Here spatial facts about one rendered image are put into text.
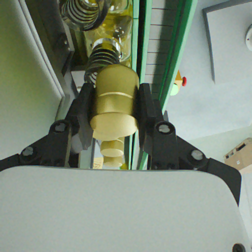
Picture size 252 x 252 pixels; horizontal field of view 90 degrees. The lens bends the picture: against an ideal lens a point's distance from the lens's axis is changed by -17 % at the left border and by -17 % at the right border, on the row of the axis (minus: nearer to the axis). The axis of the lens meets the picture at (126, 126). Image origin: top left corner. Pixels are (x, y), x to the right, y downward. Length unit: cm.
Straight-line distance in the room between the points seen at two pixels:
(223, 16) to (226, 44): 10
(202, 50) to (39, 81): 53
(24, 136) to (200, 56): 60
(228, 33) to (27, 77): 55
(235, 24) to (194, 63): 21
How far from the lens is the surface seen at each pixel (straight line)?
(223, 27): 56
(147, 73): 47
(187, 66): 65
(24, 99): 25
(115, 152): 21
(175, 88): 57
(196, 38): 59
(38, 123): 28
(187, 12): 31
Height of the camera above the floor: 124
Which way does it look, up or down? 31 degrees down
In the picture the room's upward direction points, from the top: 179 degrees counter-clockwise
